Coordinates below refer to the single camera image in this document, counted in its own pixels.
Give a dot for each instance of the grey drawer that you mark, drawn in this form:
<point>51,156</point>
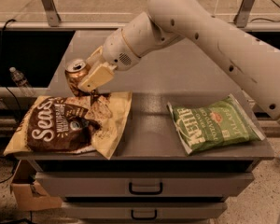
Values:
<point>143,184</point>
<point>144,211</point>

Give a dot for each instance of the metal railing bracket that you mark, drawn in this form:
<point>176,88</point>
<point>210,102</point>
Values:
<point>52,15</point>
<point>242,16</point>

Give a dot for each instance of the upper grey drawer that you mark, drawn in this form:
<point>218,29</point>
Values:
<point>143,184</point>

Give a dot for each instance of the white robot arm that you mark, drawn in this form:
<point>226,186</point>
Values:
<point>251,63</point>

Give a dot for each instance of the green kettle chip bag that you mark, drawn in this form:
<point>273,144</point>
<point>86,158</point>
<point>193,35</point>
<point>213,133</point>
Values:
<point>220,124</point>

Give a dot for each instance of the left metal railing bracket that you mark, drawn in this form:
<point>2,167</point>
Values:
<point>52,15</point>

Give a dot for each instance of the cardboard box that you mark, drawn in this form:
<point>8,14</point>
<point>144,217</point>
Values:
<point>29,194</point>

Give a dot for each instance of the lower grey drawer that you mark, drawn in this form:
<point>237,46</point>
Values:
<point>144,211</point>

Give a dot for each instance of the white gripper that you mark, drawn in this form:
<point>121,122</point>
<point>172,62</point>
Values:
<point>116,52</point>

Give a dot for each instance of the clear plastic water bottle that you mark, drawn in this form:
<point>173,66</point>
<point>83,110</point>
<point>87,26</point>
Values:
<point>22,82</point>

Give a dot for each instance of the right metal railing bracket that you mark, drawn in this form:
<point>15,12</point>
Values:
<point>242,16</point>

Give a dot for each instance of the orange soda can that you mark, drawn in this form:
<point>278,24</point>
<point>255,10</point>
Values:
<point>75,70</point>

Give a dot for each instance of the brown multigrain chip bag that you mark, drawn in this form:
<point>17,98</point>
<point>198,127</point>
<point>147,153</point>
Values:
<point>73,124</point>

